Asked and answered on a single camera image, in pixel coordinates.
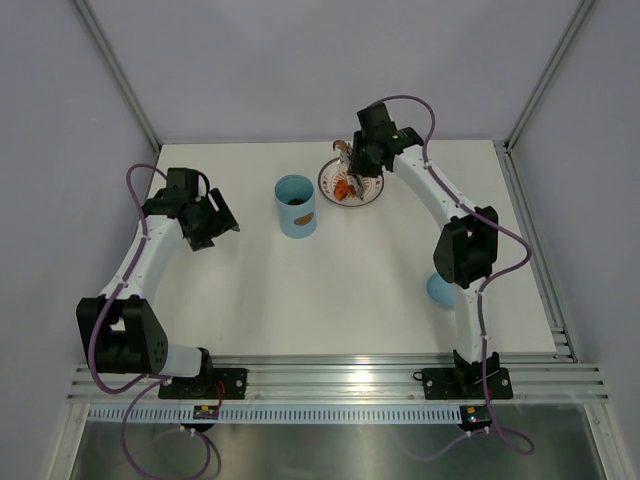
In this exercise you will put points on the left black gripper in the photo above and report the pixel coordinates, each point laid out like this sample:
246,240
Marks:
220,223

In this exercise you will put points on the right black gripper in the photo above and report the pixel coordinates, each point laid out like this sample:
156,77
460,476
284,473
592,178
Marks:
356,165

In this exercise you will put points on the metal tongs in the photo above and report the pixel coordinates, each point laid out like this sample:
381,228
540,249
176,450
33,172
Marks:
353,184

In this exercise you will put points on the blue cylindrical lunch container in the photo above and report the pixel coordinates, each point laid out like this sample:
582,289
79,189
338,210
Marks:
296,222

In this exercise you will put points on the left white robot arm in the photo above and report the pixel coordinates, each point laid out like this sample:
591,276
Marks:
120,332

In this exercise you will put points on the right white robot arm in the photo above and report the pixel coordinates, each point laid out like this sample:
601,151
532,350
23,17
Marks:
466,249

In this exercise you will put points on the patterned round plate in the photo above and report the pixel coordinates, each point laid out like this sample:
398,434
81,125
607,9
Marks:
333,171

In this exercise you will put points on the orange toy fried cutlet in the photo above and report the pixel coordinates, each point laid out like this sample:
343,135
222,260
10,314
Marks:
343,190

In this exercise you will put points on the blue round lid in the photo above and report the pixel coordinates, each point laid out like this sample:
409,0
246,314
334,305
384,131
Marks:
440,292

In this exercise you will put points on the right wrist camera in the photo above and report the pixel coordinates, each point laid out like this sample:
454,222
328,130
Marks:
375,121

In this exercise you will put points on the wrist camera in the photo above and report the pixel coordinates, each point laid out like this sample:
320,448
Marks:
375,121
182,183

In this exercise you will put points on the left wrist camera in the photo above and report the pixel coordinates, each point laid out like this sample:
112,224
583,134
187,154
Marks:
182,183

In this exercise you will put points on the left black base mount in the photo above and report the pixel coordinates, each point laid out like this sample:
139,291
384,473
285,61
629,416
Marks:
230,383

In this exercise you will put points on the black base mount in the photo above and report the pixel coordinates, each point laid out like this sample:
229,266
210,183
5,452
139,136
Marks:
444,384
230,383

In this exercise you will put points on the left aluminium frame post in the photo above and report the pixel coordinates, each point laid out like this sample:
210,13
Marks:
98,36

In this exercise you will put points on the aluminium frame post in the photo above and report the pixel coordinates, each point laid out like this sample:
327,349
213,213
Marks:
561,50
98,36

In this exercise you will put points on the white slotted cable duct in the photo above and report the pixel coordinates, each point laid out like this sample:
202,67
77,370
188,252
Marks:
280,414

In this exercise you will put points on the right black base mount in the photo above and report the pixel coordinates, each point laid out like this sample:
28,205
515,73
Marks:
444,384

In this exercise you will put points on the right aluminium frame post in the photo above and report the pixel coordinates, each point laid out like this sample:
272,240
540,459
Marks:
561,50

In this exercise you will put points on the aluminium front rail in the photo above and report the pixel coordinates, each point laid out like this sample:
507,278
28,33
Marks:
388,379

